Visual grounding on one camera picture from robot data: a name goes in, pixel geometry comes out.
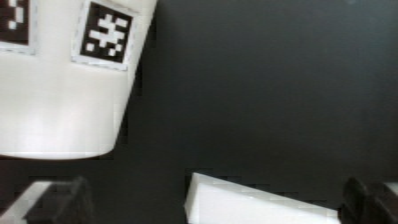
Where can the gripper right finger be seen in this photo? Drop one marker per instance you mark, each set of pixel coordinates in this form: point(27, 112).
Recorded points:
point(370, 204)

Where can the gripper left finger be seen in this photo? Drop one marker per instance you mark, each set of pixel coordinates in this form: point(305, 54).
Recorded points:
point(54, 203)

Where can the white lamp shade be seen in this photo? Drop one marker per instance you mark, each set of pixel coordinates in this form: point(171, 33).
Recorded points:
point(72, 42)

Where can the white left rail block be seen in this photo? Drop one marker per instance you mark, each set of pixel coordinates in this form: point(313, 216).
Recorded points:
point(226, 203)

